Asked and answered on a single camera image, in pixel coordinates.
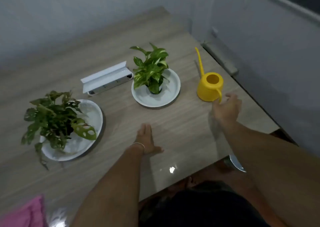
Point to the person's left hand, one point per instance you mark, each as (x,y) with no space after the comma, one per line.
(146,140)

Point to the person's right hand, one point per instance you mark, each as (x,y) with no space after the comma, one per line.
(228,110)

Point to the person's right fingers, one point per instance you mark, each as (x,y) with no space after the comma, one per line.
(231,98)

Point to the person's left thumb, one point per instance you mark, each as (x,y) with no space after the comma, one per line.
(157,150)

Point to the person's left forearm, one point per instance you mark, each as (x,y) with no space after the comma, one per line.
(112,189)

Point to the person's right forearm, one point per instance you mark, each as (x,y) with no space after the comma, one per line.
(270,174)

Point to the thin silver bangle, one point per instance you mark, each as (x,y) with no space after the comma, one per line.
(142,146)

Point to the yellow plastic watering can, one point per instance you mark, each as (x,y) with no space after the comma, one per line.
(208,88)

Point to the small white round plate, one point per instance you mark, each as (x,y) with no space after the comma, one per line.
(170,89)

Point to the shiny silver metal object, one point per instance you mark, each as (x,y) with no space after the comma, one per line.
(237,164)

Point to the large white round plate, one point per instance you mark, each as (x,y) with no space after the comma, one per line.
(93,116)

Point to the person's dark shorts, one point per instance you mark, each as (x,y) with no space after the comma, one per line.
(205,209)

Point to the variegated pothos potted plant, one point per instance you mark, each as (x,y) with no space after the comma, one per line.
(150,69)

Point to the white power strip box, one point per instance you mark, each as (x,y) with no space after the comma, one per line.
(107,80)

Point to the holey-leaf monstera potted plant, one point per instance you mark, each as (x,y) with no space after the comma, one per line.
(52,119)

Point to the pink cloth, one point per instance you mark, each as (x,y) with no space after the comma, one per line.
(27,214)

